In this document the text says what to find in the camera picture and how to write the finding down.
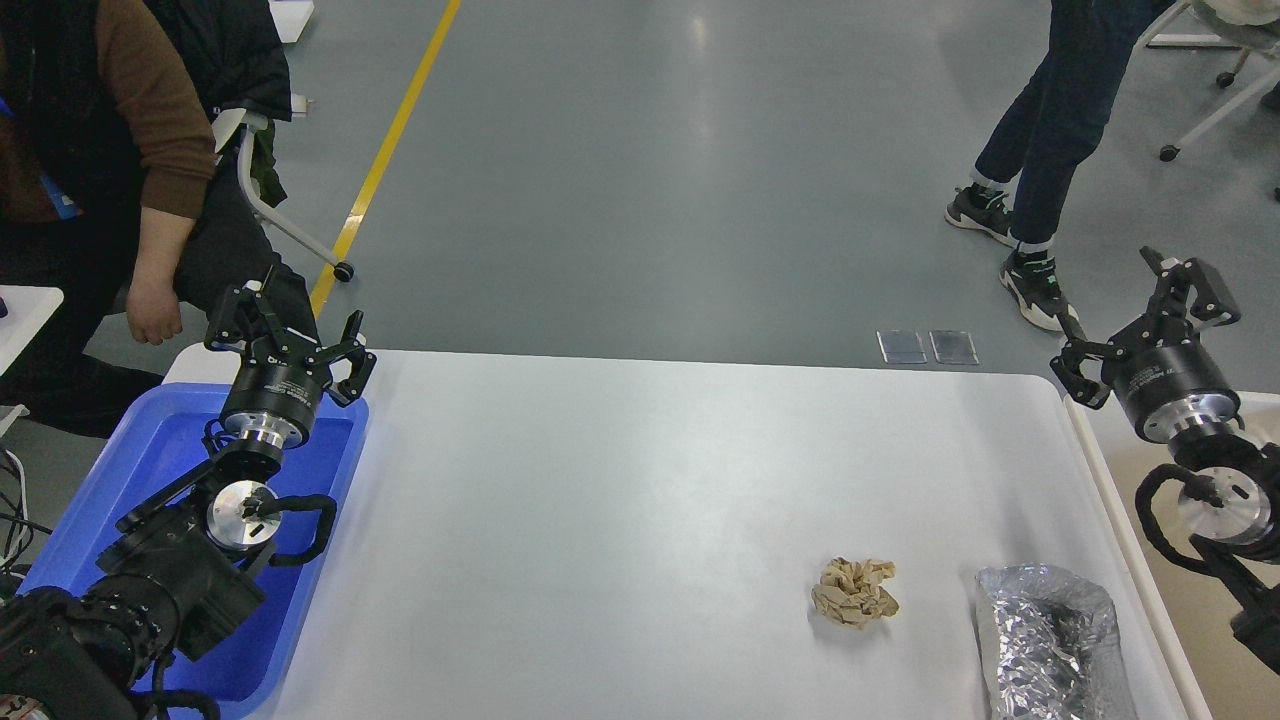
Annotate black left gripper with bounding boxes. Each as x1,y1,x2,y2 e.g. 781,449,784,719
205,270,378,448

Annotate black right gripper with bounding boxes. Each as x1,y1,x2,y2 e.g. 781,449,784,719
1050,246,1243,445

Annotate aluminium foil bag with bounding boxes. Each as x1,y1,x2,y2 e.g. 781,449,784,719
975,564,1138,719

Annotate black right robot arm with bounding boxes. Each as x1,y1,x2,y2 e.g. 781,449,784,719
1050,246,1279,670

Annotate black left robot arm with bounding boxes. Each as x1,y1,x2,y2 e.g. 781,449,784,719
3,277,378,719

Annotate seated person's hand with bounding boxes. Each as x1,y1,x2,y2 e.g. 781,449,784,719
125,275,183,346

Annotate blue plastic bin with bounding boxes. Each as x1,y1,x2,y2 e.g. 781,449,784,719
20,383,369,719

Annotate right metal floor plate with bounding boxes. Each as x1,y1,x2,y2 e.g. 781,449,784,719
929,331,980,366

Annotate metal floor plate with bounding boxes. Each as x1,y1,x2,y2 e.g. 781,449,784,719
876,331,929,365
929,331,980,366

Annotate walking person dark trousers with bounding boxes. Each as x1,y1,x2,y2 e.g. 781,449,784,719
945,1,1171,332

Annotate left metal floor plate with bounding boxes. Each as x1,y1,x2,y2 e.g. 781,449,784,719
876,331,929,365

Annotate white office chair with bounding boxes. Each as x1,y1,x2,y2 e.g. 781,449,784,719
210,94,356,284

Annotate seated person brown sweater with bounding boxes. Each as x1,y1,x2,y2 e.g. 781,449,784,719
1,1,317,438

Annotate white side table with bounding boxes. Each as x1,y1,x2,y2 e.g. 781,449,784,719
1,284,64,374

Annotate white rolling chair base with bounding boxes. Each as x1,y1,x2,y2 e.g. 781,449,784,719
1140,0,1280,163

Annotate beige plastic bin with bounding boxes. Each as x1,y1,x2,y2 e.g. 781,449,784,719
1062,398,1279,719

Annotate crumpled brown paper ball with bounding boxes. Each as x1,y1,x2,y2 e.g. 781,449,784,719
810,557,900,629

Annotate bundle of cables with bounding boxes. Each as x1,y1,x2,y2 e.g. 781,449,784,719
0,448,52,582

